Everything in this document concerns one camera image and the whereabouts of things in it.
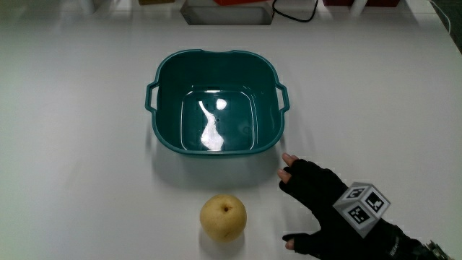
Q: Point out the person's right hand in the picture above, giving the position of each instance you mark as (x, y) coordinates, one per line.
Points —
(325, 202)

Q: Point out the yellow pear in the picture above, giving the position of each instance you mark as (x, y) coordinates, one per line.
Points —
(223, 217)

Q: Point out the white desk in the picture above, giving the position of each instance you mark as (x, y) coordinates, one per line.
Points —
(72, 144)

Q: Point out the teal plastic basin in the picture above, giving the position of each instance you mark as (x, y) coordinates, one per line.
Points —
(216, 108)

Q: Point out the dark red box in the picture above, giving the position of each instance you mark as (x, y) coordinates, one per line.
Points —
(361, 2)

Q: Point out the grey box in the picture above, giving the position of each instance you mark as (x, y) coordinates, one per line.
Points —
(227, 14)

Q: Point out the red object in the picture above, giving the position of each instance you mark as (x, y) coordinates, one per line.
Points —
(238, 1)

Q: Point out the brown box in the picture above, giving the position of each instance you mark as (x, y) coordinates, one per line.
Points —
(156, 1)

